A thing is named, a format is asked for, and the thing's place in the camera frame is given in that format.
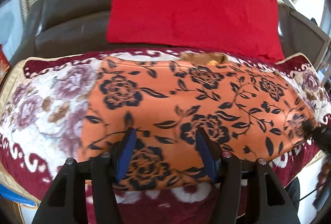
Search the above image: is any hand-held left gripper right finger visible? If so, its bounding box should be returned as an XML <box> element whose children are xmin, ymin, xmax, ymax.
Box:
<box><xmin>195</xmin><ymin>128</ymin><xmax>300</xmax><ymax>224</ymax></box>

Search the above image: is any black cable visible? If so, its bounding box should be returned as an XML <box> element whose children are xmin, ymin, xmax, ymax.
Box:
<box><xmin>297</xmin><ymin>181</ymin><xmax>325</xmax><ymax>202</ymax></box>

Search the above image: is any orange floral garment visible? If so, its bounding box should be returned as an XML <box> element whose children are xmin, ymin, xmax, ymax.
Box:
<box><xmin>78</xmin><ymin>51</ymin><xmax>317</xmax><ymax>192</ymax></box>

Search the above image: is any white metal frame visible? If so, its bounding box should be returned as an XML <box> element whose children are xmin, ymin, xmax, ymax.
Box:
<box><xmin>274</xmin><ymin>0</ymin><xmax>331</xmax><ymax>44</ymax></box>

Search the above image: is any red towel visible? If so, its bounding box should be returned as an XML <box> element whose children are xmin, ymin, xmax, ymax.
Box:
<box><xmin>106</xmin><ymin>0</ymin><xmax>285</xmax><ymax>60</ymax></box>

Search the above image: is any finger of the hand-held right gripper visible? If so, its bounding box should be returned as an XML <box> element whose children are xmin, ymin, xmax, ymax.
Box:
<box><xmin>301</xmin><ymin>121</ymin><xmax>331</xmax><ymax>155</ymax></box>

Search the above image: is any floral plush blanket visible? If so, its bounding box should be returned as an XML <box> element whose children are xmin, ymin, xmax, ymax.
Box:
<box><xmin>0</xmin><ymin>48</ymin><xmax>331</xmax><ymax>224</ymax></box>

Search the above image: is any blue cloth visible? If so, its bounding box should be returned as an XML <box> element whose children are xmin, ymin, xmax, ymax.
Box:
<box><xmin>0</xmin><ymin>184</ymin><xmax>35</xmax><ymax>207</ymax></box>

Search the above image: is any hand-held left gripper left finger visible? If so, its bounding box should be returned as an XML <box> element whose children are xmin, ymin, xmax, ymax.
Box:
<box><xmin>31</xmin><ymin>127</ymin><xmax>137</xmax><ymax>224</ymax></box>

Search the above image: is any red printed box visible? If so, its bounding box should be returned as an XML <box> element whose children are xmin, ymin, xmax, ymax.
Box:
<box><xmin>0</xmin><ymin>44</ymin><xmax>11</xmax><ymax>82</ymax></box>

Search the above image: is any brown leather sofa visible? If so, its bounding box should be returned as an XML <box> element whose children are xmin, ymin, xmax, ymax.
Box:
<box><xmin>12</xmin><ymin>0</ymin><xmax>329</xmax><ymax>67</ymax></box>

